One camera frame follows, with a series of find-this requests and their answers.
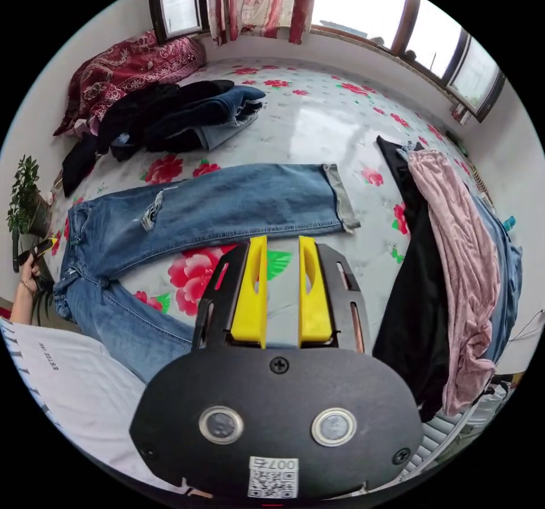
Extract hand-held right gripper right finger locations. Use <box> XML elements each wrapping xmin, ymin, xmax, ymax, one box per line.
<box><xmin>297</xmin><ymin>234</ymin><xmax>340</xmax><ymax>350</ymax></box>

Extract bed with floral sheet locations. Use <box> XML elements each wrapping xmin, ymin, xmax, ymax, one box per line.
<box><xmin>50</xmin><ymin>57</ymin><xmax>497</xmax><ymax>348</ymax></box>

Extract person's body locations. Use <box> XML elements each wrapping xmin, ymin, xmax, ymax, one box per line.
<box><xmin>0</xmin><ymin>316</ymin><xmax>190</xmax><ymax>495</ymax></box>

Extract red patterned rolled quilt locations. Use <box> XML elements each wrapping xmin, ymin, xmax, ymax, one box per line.
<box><xmin>52</xmin><ymin>30</ymin><xmax>208</xmax><ymax>137</ymax></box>

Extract pile of dark clothes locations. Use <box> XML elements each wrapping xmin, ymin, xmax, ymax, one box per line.
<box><xmin>61</xmin><ymin>79</ymin><xmax>267</xmax><ymax>198</ymax></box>

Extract pile of clothes with pink garment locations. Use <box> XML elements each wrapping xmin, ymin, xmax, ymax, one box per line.
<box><xmin>371</xmin><ymin>135</ymin><xmax>525</xmax><ymax>423</ymax></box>

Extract person's left hand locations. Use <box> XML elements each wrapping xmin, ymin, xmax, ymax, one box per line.
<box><xmin>18</xmin><ymin>256</ymin><xmax>43</xmax><ymax>293</ymax></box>

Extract small window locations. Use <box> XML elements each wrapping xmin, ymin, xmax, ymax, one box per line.
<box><xmin>148</xmin><ymin>0</ymin><xmax>205</xmax><ymax>45</ymax></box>

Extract person's left forearm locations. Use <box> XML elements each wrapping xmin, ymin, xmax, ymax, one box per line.
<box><xmin>8</xmin><ymin>281</ymin><xmax>38</xmax><ymax>327</ymax></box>

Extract blue jeans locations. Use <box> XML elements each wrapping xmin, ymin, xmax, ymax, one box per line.
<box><xmin>53</xmin><ymin>163</ymin><xmax>362</xmax><ymax>384</ymax></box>

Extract wide window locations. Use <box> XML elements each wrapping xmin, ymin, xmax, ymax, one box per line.
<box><xmin>309</xmin><ymin>0</ymin><xmax>505</xmax><ymax>123</ymax></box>

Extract green potted plant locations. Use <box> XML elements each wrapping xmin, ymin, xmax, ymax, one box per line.
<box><xmin>6</xmin><ymin>154</ymin><xmax>53</xmax><ymax>235</ymax></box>

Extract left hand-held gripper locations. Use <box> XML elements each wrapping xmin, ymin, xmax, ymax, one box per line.
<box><xmin>11</xmin><ymin>236</ymin><xmax>61</xmax><ymax>274</ymax></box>

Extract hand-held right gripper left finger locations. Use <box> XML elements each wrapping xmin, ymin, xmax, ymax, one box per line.
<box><xmin>230</xmin><ymin>235</ymin><xmax>269</xmax><ymax>350</ymax></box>

